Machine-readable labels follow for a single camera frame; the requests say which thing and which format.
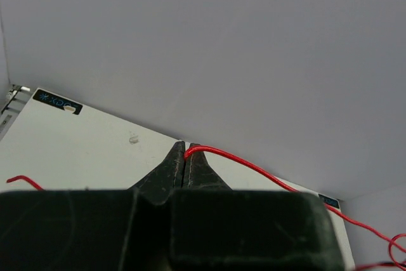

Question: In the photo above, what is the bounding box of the red wire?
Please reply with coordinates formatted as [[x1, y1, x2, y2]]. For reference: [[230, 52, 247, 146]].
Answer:
[[6, 145, 406, 271]]

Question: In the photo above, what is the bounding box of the blue logo sticker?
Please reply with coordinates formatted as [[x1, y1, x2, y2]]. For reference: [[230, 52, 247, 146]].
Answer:
[[32, 89, 83, 115], [318, 194, 340, 209]]

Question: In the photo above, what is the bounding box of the right blue logo sticker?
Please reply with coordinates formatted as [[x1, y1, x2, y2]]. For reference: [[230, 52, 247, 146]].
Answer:
[[318, 194, 340, 209]]

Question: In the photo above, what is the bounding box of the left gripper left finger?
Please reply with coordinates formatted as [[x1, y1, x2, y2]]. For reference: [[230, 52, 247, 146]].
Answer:
[[1, 141, 185, 270]]

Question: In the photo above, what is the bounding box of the left blue logo sticker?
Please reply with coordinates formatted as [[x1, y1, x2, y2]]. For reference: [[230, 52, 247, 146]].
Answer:
[[32, 89, 83, 115]]

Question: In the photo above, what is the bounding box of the aluminium rail frame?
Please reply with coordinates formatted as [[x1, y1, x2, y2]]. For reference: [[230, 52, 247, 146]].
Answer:
[[0, 84, 33, 139]]

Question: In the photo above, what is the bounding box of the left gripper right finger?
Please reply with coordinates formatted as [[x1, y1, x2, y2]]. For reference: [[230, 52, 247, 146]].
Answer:
[[167, 152, 345, 270]]

